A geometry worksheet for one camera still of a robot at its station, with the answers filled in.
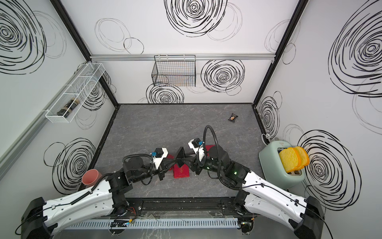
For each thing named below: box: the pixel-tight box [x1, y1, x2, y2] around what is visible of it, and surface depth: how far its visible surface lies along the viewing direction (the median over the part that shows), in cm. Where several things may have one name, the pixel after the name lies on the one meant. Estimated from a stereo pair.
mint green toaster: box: [258, 140, 305, 190], surface depth 75 cm
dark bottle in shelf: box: [56, 98, 81, 119], surface depth 68 cm
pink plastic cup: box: [81, 168, 103, 188], surface depth 75 cm
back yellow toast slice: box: [294, 146, 310, 171], surface depth 70 cm
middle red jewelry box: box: [173, 163, 190, 179], surface depth 84 cm
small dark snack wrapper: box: [227, 113, 239, 123], surface depth 113 cm
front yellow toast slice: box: [279, 147, 301, 173], surface depth 72 cm
